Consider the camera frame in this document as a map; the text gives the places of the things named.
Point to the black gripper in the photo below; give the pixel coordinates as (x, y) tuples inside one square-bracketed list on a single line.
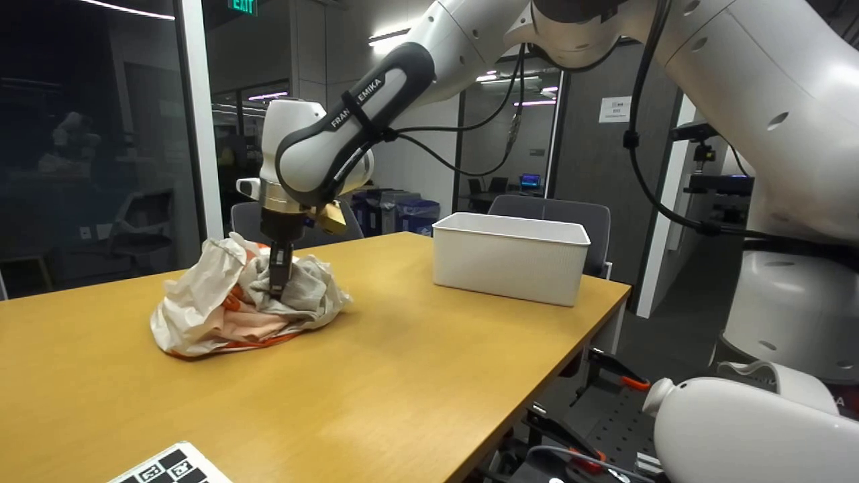
[(286, 225)]

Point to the white orange printed plastic bag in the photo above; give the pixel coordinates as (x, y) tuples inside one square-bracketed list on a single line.
[(191, 304)]

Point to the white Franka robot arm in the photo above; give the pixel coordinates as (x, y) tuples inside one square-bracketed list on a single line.
[(768, 108)]

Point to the white plastic basket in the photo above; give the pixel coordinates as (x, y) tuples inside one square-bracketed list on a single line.
[(511, 259)]

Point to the blue storage bin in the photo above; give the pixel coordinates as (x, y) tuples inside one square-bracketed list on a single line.
[(398, 212)]

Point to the black white checkerboard card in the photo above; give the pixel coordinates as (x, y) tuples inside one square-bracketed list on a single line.
[(176, 464)]

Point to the green exit sign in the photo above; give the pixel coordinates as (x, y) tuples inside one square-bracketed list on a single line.
[(243, 6)]

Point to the orange black bar clamp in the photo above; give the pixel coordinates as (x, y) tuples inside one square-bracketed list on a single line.
[(621, 377), (572, 457)]

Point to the black perforated mounting board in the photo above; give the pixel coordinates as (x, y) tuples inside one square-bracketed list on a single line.
[(608, 420)]

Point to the white rounded housing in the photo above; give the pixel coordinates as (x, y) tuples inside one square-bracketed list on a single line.
[(752, 433)]

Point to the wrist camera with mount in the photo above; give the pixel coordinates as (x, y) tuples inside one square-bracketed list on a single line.
[(331, 217)]

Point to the white window frame post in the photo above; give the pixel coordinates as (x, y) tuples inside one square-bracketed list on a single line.
[(199, 88)]

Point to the white wall sign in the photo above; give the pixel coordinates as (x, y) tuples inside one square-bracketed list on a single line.
[(614, 110)]

